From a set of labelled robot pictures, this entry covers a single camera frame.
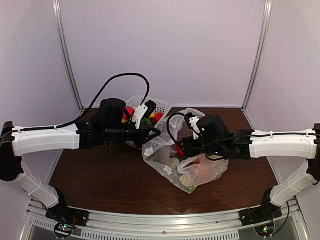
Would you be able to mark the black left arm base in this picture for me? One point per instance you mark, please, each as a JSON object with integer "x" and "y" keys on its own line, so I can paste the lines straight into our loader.
{"x": 67, "y": 218}

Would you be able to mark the green fruit in basket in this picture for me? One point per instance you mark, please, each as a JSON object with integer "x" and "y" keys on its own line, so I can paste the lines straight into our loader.
{"x": 148, "y": 121}

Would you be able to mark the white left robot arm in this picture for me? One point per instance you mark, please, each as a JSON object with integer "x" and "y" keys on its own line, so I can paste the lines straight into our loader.
{"x": 16, "y": 141}

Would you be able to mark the white perforated plastic basket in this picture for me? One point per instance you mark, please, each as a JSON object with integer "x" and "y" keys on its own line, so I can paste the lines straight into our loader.
{"x": 148, "y": 132}

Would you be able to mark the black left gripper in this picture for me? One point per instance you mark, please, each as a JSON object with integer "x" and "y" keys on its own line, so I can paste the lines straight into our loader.
{"x": 144, "y": 136}

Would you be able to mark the pink fruit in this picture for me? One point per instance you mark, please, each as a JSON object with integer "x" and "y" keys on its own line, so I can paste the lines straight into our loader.
{"x": 179, "y": 150}

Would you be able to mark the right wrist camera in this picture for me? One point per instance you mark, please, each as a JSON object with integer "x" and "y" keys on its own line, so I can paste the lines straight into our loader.
{"x": 191, "y": 121}

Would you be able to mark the aluminium corner post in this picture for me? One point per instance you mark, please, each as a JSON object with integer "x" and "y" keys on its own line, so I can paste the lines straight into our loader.
{"x": 264, "y": 31}
{"x": 65, "y": 53}

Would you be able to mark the clear printed plastic bag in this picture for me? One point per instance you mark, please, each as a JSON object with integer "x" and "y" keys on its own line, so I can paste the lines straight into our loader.
{"x": 160, "y": 154}

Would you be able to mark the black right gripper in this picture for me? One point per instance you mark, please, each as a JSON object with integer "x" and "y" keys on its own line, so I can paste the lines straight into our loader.
{"x": 189, "y": 150}

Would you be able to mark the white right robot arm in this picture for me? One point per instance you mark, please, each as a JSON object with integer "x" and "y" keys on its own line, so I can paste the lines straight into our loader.
{"x": 303, "y": 144}

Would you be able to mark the left aluminium corner post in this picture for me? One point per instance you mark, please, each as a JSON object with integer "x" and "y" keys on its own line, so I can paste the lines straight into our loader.
{"x": 65, "y": 53}

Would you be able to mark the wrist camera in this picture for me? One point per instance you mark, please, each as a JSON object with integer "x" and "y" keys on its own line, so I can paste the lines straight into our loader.
{"x": 143, "y": 111}
{"x": 191, "y": 121}

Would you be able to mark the right aluminium corner post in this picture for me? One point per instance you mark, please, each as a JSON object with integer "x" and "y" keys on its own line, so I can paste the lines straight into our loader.
{"x": 264, "y": 31}

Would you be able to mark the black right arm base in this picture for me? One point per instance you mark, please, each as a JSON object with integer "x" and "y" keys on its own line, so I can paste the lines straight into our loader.
{"x": 262, "y": 217}

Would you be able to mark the orange fruit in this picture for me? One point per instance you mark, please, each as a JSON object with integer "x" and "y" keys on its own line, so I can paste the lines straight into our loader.
{"x": 203, "y": 167}

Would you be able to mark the red fruit in basket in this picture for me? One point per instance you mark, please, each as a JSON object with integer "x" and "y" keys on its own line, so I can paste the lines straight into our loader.
{"x": 158, "y": 116}

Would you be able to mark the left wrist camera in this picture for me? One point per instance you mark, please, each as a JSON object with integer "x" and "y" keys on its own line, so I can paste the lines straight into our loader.
{"x": 143, "y": 111}

